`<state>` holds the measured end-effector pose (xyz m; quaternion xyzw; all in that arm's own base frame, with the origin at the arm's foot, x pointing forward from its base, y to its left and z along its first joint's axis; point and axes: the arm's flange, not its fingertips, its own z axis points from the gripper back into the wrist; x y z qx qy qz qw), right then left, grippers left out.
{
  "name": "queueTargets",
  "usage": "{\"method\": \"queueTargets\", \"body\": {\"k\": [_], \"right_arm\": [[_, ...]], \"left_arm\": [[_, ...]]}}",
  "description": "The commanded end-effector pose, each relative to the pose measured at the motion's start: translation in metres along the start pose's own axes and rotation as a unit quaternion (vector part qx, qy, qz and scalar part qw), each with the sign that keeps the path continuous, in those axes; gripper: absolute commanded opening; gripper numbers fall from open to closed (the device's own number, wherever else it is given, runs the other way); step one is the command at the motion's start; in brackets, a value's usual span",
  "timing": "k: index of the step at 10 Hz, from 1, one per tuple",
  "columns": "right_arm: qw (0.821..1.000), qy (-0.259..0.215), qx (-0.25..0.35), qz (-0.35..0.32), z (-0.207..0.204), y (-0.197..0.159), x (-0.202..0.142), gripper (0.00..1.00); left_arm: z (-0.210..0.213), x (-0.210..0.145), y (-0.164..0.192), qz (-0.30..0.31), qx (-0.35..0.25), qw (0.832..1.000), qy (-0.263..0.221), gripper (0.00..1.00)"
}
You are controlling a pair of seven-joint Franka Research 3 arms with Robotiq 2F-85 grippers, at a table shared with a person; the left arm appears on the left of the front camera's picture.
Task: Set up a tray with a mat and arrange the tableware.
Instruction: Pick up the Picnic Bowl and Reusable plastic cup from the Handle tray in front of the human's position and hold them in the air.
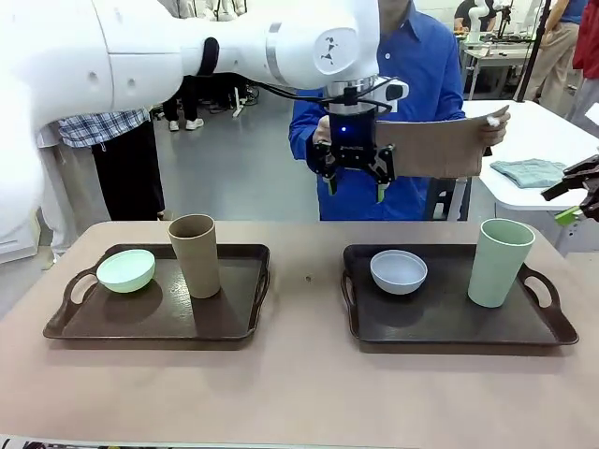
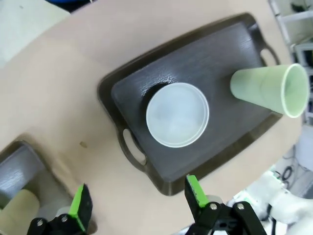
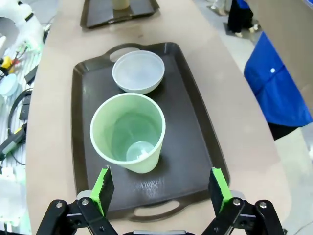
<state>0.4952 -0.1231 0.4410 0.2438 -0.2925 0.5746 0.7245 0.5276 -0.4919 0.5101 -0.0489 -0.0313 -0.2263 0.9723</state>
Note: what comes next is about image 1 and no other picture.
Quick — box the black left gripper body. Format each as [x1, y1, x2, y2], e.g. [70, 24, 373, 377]
[326, 109, 384, 171]

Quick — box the beige cloth mat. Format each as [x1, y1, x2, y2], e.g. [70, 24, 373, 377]
[376, 105, 511, 180]

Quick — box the teal cloth mat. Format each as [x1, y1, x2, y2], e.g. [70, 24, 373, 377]
[489, 158, 567, 188]

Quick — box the pale green tall cup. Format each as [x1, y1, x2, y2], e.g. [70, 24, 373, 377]
[467, 218, 536, 309]

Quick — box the pale blue bowl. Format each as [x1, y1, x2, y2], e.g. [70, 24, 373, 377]
[370, 250, 429, 296]

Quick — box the brown tall cup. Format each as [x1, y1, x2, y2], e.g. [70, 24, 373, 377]
[167, 213, 221, 299]

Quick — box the mint green bowl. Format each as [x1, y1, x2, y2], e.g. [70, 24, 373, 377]
[95, 249, 156, 295]

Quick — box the dark brown serving tray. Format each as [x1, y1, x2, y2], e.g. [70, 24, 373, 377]
[341, 242, 580, 355]
[42, 242, 271, 351]

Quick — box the person's right hand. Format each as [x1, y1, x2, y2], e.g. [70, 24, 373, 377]
[312, 114, 331, 147]

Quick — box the person's left hand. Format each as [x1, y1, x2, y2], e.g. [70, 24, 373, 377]
[477, 108, 511, 150]

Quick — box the white side table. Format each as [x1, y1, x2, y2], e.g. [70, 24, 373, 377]
[462, 99, 599, 221]

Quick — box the grey plastic stool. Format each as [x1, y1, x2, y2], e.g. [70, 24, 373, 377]
[426, 177, 469, 221]

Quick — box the person in tan trousers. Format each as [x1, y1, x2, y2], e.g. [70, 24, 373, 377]
[521, 0, 582, 105]

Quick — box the black upright pole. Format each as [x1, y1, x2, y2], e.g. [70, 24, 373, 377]
[513, 0, 554, 103]

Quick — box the person in red top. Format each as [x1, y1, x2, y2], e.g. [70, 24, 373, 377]
[571, 0, 599, 125]

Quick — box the grey background workbench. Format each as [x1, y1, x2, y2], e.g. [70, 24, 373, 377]
[460, 31, 539, 100]

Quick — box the person in brown plaid shirt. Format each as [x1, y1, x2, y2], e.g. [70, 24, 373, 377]
[161, 74, 206, 132]

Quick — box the seated person in black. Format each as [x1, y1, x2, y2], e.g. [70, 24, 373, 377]
[452, 0, 498, 35]

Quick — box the person in blue plaid shirt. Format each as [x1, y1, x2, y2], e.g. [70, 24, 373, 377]
[58, 107, 166, 222]

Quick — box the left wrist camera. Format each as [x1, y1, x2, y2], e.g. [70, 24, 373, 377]
[373, 78, 411, 107]

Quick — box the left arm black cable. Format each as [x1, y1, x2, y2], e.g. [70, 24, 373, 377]
[242, 80, 350, 103]

